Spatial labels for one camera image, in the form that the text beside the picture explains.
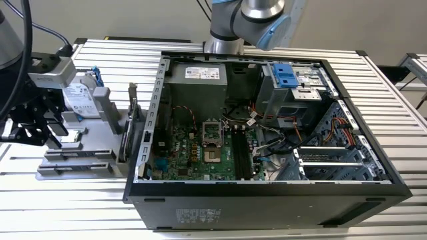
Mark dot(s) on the black open PC case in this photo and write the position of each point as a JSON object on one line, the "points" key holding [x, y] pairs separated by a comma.
{"points": [[267, 210]]}

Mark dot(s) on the graphics card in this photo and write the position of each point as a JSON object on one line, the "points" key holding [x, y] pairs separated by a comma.
{"points": [[124, 145]]}

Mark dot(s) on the silver CPU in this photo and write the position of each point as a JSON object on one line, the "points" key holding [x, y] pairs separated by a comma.
{"points": [[76, 137]]}

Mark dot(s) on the metal disk bay with rails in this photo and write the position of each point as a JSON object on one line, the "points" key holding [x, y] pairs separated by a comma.
{"points": [[330, 164]]}

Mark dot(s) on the blue plastic drive latch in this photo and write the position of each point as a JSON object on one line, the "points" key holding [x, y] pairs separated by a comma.
{"points": [[285, 75]]}

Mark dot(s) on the black case fan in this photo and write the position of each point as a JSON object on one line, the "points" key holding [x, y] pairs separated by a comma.
{"points": [[164, 125]]}

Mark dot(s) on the black block beside table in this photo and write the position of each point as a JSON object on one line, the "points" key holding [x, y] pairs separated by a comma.
{"points": [[394, 73]]}

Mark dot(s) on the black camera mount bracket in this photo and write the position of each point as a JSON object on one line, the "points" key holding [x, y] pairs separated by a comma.
{"points": [[47, 62]]}

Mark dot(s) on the RAM slot with white latches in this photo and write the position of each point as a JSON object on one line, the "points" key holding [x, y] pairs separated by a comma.
{"points": [[239, 155], [249, 155]]}

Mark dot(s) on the grey power supply unit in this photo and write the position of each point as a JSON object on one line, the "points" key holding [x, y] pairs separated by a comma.
{"points": [[196, 97]]}

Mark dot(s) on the grey parts rack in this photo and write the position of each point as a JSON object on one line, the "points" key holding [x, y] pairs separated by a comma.
{"points": [[100, 142]]}

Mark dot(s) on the aluminium slat side table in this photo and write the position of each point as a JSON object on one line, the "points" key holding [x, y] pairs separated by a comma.
{"points": [[415, 61]]}

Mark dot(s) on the blue RAM stick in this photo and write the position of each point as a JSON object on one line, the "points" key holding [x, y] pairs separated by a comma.
{"points": [[75, 170]]}

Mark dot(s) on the blue expansion slot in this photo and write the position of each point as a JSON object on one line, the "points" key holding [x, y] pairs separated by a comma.
{"points": [[160, 163]]}

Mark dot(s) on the CPU socket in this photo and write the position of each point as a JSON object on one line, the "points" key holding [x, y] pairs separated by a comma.
{"points": [[214, 155]]}

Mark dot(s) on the hard disk in blue carrier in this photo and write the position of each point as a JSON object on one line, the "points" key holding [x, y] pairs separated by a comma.
{"points": [[83, 102]]}

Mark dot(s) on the metal drive cage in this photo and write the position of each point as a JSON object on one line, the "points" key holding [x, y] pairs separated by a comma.
{"points": [[283, 100]]}

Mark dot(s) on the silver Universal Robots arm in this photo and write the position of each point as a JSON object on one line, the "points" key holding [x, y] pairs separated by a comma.
{"points": [[227, 22]]}

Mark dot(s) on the green motherboard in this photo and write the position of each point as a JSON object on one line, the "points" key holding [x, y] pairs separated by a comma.
{"points": [[214, 172]]}

